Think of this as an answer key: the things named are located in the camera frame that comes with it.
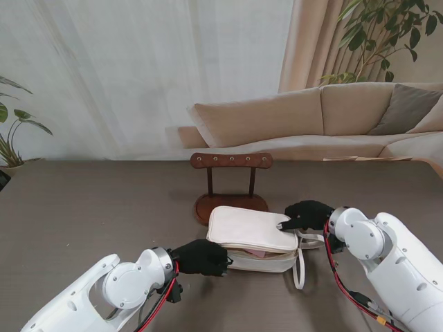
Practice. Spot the cream white zipper bag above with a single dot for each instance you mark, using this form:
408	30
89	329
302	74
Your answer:
249	228

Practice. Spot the beige pleated curtain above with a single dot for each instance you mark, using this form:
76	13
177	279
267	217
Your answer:
311	52

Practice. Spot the tall dark-leaf houseplant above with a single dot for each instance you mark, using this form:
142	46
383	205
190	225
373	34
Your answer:
360	36

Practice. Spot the black flat device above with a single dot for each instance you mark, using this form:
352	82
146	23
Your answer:
3	180

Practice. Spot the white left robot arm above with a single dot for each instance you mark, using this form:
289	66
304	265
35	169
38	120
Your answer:
104	294

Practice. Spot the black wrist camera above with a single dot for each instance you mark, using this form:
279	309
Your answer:
337	243
176	292

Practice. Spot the grey sofa cushion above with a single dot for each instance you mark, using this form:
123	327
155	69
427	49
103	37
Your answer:
405	110

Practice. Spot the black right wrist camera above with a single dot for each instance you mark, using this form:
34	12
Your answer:
337	243

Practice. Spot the beige sofa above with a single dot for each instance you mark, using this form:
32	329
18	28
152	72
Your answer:
259	117

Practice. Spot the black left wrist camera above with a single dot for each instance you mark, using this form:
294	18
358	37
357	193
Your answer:
176	292

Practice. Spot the pink floral jewelry box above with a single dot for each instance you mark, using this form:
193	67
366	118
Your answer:
256	253

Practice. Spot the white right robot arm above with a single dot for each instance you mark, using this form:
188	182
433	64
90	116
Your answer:
391	256

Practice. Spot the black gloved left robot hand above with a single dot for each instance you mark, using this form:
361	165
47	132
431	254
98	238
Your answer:
200	257

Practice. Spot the broad-leaf green houseplant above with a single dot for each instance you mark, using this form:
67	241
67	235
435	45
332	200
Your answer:
22	115

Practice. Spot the white sheer curtain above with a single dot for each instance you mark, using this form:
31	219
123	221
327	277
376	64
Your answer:
138	76

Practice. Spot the beige sofa cushion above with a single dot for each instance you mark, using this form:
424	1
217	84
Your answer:
432	121

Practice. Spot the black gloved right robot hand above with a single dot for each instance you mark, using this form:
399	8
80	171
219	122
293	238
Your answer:
309	214

